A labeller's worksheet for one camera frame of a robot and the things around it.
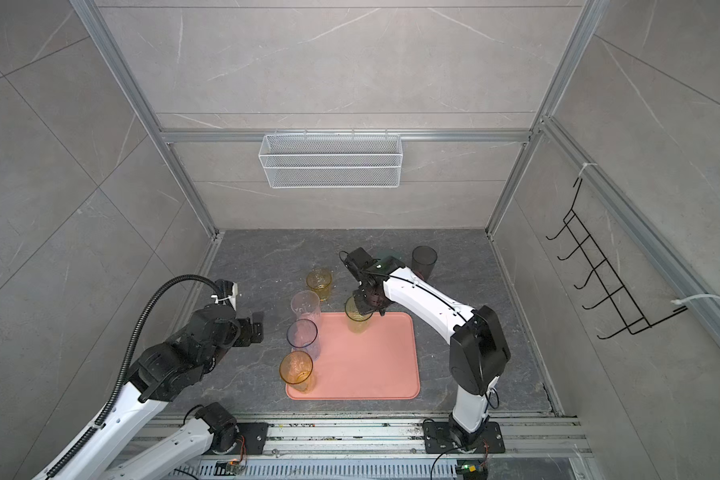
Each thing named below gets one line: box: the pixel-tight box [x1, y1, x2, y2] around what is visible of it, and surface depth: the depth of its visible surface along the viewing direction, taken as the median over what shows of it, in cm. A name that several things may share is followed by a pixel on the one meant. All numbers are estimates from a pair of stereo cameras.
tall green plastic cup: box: [345, 294, 373, 334], surface depth 81 cm
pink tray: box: [286, 312, 421, 401], surface depth 88 cm
